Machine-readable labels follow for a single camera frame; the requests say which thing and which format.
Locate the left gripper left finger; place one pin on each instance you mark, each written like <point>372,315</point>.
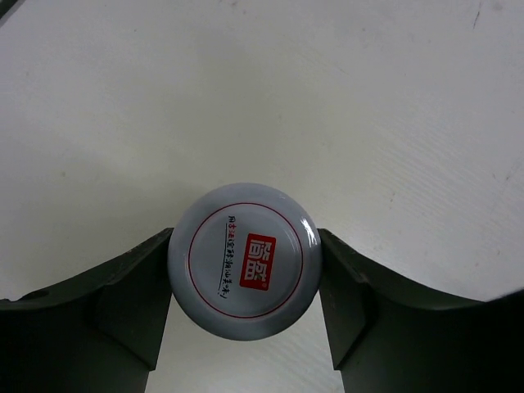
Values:
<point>99,331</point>

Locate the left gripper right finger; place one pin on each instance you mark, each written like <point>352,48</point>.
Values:
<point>388,333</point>

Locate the white lid paste jar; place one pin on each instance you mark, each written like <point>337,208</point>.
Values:
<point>245,261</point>

